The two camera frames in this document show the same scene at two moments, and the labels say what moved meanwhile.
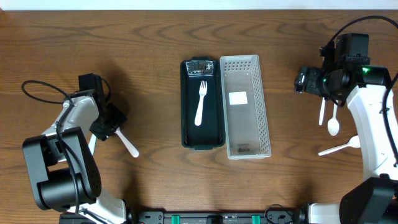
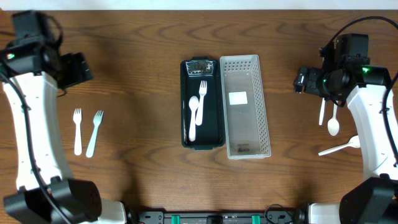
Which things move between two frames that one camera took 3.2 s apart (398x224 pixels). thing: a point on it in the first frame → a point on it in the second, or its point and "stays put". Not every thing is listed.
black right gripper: [310, 82] stays put
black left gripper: [109, 125] → [78, 69]
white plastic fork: [202, 91] stays put
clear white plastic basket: [245, 116] stays put
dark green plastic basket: [202, 99] stays put
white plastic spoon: [134, 152] → [193, 102]
